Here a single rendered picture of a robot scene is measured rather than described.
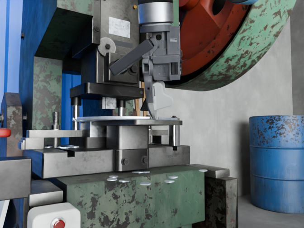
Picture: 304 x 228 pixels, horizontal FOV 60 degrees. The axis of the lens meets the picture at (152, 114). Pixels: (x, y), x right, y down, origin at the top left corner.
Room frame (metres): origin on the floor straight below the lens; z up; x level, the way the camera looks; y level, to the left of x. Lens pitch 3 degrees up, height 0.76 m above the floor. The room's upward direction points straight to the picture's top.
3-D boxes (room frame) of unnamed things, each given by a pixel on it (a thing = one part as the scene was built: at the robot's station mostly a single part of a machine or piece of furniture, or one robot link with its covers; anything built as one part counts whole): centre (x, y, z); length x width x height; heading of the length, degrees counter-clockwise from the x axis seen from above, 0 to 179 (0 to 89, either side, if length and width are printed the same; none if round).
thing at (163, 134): (0.95, 0.01, 0.76); 0.17 x 0.06 x 0.10; 124
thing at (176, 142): (0.85, -0.07, 0.75); 0.03 x 0.03 x 0.10; 34
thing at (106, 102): (0.84, 0.14, 0.84); 0.05 x 0.03 x 0.04; 124
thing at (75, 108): (0.86, 0.25, 0.81); 0.02 x 0.02 x 0.14
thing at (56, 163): (0.85, 0.15, 0.68); 0.45 x 0.30 x 0.06; 124
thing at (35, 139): (0.76, 0.29, 0.76); 0.17 x 0.06 x 0.10; 124
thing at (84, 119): (0.75, 0.08, 0.78); 0.29 x 0.29 x 0.01
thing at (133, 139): (0.71, 0.05, 0.72); 0.25 x 0.14 x 0.14; 34
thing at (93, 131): (0.85, 0.14, 0.76); 0.15 x 0.09 x 0.05; 124
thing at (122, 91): (0.86, 0.15, 0.86); 0.20 x 0.16 x 0.05; 124
